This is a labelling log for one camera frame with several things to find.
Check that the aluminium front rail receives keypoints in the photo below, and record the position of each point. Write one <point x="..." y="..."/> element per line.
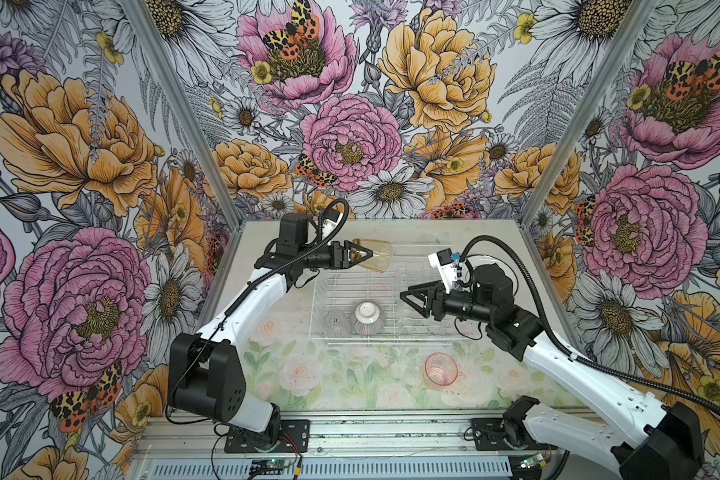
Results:
<point x="333" y="434"/>

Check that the white vented cable duct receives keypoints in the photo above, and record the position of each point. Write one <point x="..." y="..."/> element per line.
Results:
<point x="458" y="467"/>

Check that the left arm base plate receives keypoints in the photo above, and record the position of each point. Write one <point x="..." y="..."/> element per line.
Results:
<point x="285" y="436"/>

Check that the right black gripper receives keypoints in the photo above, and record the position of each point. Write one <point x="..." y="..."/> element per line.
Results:
<point x="436" y="299"/>

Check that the amber glass cup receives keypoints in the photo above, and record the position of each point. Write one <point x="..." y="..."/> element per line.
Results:
<point x="377" y="255"/>

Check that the white wire dish rack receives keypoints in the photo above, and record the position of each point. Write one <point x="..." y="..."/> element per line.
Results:
<point x="344" y="289"/>

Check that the green circuit board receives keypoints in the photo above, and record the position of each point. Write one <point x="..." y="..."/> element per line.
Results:
<point x="268" y="467"/>

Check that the aluminium frame post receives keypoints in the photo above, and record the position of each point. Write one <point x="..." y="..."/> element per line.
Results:
<point x="626" y="36"/>
<point x="160" y="61"/>

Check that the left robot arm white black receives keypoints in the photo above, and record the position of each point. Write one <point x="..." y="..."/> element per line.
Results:
<point x="206" y="375"/>

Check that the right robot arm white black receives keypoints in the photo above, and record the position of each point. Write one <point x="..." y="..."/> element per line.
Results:
<point x="638" y="436"/>

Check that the clear glass cup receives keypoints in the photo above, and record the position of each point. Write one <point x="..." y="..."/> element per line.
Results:
<point x="336" y="324"/>

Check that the left aluminium frame post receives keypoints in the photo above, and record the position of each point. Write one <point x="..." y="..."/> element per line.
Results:
<point x="160" y="61"/>

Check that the ribbed white bowl upside down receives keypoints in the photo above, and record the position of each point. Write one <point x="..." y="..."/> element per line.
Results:
<point x="369" y="319"/>

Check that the right aluminium frame post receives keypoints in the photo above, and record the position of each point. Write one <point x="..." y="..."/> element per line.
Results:
<point x="626" y="36"/>

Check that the pink glass cup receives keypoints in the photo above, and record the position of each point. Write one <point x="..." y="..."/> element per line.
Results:
<point x="441" y="369"/>

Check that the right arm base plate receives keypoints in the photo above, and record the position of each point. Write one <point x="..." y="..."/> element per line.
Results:
<point x="497" y="434"/>

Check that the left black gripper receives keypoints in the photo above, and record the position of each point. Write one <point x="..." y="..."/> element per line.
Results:
<point x="337" y="263"/>

